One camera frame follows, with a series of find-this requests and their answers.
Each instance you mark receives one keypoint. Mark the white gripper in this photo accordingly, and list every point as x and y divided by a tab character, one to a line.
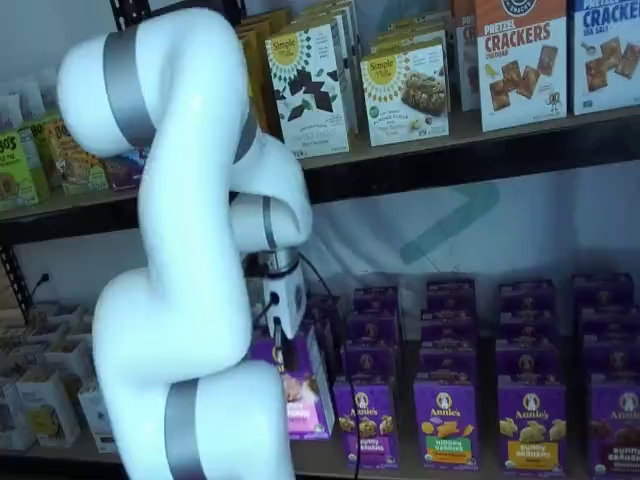
286	300

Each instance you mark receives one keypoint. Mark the purple box pink patch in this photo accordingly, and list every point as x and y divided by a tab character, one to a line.
305	400

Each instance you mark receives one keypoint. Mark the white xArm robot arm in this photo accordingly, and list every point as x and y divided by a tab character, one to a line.
190	200

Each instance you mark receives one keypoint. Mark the purple Annie's box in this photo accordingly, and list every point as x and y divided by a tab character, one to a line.
602	289
450	292
530	322
367	362
610	322
375	299
447	325
530	360
447	360
527	295
334	320
372	327
612	360

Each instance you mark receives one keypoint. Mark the purple box violet label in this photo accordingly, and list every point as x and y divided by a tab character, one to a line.
365	425

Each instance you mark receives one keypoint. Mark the purple box green orange label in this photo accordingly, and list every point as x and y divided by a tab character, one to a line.
445	425

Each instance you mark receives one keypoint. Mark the white carton box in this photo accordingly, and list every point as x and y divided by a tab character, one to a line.
12	420
92	410
70	356

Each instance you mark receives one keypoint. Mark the blue purple snack box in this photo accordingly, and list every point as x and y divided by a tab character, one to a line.
125	175

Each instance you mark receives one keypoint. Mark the Simple Mills dark chocolate box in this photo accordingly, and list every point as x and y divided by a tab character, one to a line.
305	100

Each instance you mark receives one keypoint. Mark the purple box yellow label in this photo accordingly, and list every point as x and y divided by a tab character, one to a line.
532	425

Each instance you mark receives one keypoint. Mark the orange Bobo's box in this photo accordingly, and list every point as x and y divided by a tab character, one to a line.
75	172

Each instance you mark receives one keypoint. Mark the Simple Mills cookie box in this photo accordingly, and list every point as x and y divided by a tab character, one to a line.
405	100

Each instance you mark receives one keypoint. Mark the green Bobo's box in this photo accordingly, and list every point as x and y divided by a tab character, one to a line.
39	145
15	175

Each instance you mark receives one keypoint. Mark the purple box chocolate bunnies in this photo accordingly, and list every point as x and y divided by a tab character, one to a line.
615	430

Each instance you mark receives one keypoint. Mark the orange pretzel crackers box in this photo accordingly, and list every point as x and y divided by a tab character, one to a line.
522	70

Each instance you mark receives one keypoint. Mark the blue pretzel crackers box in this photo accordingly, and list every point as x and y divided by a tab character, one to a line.
607	55

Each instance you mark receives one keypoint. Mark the white carton yellow picture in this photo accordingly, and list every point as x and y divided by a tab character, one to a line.
45	400

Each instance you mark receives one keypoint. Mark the white pouch bag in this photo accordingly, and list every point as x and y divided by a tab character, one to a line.
29	100
10	112
48	90

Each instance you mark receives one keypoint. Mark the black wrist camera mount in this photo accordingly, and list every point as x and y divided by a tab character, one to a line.
256	265

